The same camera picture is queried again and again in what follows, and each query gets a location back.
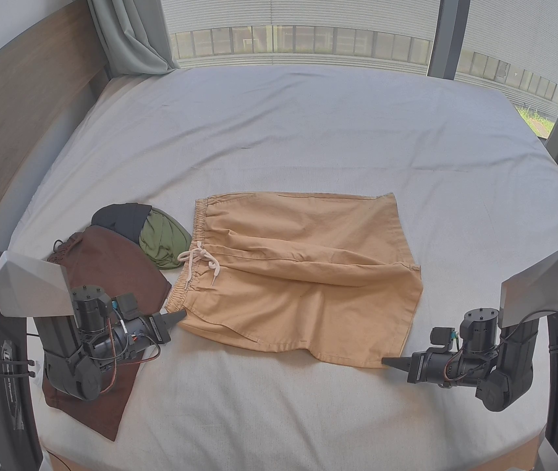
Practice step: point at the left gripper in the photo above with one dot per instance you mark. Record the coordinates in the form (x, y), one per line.
(146, 331)

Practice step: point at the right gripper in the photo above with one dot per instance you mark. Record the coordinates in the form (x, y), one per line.
(431, 367)

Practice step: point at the tan shorts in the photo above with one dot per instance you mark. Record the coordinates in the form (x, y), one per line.
(308, 273)

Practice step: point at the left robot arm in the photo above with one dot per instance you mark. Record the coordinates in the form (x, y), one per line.
(29, 287)

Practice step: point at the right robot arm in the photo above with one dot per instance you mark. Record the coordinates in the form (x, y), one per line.
(539, 282)

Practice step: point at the bed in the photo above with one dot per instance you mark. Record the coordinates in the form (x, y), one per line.
(308, 130)

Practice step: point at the brown garment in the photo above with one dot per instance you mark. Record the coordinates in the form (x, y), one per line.
(112, 273)

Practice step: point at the green garment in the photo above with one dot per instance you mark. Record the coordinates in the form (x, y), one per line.
(163, 241)

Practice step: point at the black garment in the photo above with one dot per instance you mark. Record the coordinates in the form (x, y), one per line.
(119, 221)

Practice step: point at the grey-green curtain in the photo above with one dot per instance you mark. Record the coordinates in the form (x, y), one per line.
(127, 27)

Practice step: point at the window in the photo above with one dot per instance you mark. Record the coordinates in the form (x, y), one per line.
(308, 8)

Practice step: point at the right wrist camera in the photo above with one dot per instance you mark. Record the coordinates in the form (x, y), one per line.
(442, 339)

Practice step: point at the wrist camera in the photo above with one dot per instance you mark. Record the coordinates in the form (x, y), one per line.
(442, 339)
(126, 306)

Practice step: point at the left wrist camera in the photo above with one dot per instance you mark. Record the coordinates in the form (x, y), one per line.
(126, 306)

